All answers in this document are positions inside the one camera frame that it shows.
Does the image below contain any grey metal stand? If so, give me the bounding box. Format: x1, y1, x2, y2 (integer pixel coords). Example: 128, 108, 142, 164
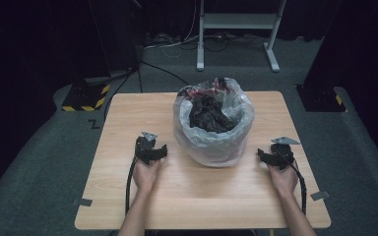
195, 0, 288, 74

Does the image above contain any thin white floor cable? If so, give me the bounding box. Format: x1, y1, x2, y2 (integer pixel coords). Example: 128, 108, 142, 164
143, 33, 201, 59

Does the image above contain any person's left hand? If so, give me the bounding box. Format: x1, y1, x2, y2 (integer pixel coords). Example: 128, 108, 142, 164
132, 158, 162, 195

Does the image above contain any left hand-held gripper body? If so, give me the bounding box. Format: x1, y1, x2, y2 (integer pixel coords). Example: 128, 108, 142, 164
134, 131, 160, 165

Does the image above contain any person's right hand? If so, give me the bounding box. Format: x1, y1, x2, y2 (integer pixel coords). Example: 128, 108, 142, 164
267, 163, 299, 199

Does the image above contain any black base with yellow mark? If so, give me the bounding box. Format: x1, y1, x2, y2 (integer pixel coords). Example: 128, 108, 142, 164
295, 84, 347, 113

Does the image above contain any black floor cable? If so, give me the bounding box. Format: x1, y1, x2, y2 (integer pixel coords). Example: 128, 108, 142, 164
140, 60, 191, 87

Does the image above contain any left hand-held gripper black cable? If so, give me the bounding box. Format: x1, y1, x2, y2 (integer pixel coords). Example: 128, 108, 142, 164
124, 155, 140, 214

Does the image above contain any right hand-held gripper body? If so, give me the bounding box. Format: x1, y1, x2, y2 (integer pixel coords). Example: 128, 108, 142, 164
270, 136, 301, 170

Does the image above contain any black plastic bag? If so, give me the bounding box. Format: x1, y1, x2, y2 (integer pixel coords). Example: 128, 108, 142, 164
188, 95, 239, 135

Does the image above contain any black yellow striped base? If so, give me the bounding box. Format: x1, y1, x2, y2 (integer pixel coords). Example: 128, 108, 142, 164
61, 83, 112, 113

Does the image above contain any right hand-held gripper black cable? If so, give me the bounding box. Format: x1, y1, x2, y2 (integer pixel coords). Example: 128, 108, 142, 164
286, 159, 308, 216

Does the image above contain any hand-held gripper black cable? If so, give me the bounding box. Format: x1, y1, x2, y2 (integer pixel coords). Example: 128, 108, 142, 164
124, 155, 140, 214
286, 159, 308, 216

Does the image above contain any grey tape piece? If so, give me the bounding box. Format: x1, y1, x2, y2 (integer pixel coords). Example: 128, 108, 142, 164
72, 198, 94, 207
309, 190, 331, 202

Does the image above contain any translucent plastic trash bag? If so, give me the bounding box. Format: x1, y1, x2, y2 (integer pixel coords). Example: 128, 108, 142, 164
172, 77, 256, 168

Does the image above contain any bundle of floor cables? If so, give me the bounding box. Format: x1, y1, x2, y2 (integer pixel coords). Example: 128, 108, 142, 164
145, 31, 268, 53

